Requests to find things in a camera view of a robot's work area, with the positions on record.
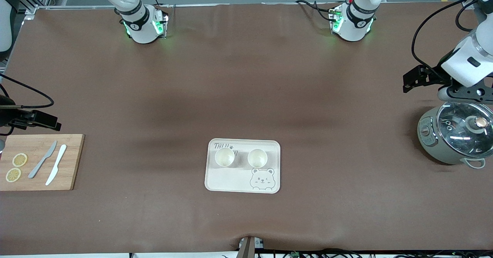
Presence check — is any white plastic cup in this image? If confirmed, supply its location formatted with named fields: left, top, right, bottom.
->
left=247, top=148, right=268, bottom=169
left=215, top=147, right=236, bottom=169

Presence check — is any wooden cutting board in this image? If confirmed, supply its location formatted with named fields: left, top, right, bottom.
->
left=0, top=134, right=85, bottom=191

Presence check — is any grey plastic knife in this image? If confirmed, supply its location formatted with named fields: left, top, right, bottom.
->
left=28, top=141, right=58, bottom=179

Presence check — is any white plastic knife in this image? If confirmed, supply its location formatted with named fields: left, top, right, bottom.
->
left=45, top=144, right=67, bottom=186

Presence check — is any glass pot lid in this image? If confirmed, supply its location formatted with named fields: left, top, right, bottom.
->
left=436, top=101, right=493, bottom=159

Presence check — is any grey-green electric cooking pot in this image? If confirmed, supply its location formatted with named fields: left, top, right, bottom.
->
left=417, top=101, right=493, bottom=169

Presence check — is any brown table cover mat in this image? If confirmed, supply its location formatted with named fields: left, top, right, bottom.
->
left=0, top=2, right=493, bottom=255

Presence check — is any cream tray with bear print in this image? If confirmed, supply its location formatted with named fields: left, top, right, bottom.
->
left=204, top=138, right=281, bottom=194

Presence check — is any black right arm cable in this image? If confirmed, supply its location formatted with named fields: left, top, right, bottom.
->
left=0, top=73, right=55, bottom=109

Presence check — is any grey metal post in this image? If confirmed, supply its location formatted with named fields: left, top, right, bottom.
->
left=237, top=236, right=265, bottom=258

